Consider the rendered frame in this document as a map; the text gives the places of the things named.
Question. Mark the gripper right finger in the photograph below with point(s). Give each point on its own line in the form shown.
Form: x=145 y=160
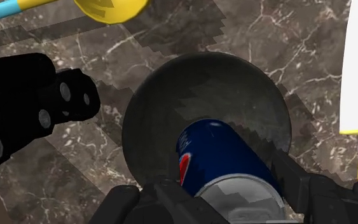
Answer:
x=321 y=201

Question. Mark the dark grey bowl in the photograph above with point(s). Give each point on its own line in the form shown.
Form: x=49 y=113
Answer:
x=203 y=90

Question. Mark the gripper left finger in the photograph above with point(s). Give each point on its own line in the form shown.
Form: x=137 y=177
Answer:
x=17 y=102

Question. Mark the blue soda can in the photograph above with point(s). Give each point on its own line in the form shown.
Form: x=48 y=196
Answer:
x=222 y=155

